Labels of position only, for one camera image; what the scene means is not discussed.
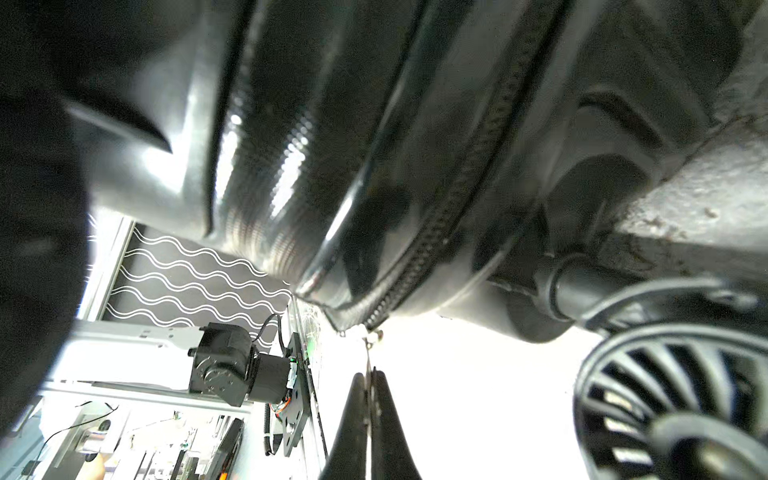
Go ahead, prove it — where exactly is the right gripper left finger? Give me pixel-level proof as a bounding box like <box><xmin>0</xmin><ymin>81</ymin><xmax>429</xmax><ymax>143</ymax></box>
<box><xmin>319</xmin><ymin>373</ymin><xmax>369</xmax><ymax>480</ymax></box>

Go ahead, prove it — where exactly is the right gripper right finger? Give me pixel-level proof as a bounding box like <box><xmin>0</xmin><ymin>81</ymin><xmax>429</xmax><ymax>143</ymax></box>
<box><xmin>369</xmin><ymin>369</ymin><xmax>421</xmax><ymax>480</ymax></box>

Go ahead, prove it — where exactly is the metal zipper pull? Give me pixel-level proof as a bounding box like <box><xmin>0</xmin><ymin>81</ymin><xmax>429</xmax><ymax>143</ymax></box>
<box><xmin>363</xmin><ymin>329</ymin><xmax>384</xmax><ymax>388</ymax></box>

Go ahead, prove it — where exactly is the black hard-shell suitcase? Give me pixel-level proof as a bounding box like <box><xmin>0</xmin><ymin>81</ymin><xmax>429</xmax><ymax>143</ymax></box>
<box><xmin>1</xmin><ymin>1</ymin><xmax>767</xmax><ymax>479</ymax></box>

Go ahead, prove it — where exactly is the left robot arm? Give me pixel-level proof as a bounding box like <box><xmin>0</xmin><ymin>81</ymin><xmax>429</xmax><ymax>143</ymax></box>
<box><xmin>188</xmin><ymin>323</ymin><xmax>297</xmax><ymax>407</ymax></box>

